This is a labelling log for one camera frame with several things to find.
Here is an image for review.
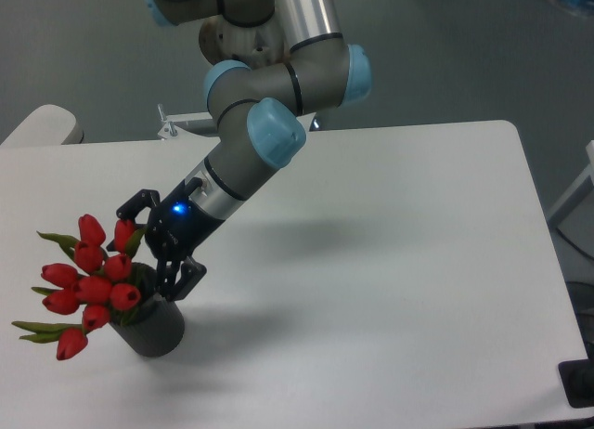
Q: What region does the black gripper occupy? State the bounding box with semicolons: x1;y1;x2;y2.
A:
107;177;224;301

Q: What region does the red tulip bouquet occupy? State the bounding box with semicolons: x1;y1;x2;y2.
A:
11;214;149;361

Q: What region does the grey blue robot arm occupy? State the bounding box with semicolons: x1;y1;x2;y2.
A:
117;0;372;301

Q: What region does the dark grey ribbed vase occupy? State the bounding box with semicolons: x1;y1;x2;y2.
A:
110;263;185;358

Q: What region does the white chair back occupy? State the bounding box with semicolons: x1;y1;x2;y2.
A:
1;104;84;149

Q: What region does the black device at table edge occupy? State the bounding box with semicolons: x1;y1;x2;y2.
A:
558;359;593;409

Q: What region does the white furniture frame right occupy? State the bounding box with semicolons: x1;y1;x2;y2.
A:
546;141;593;228

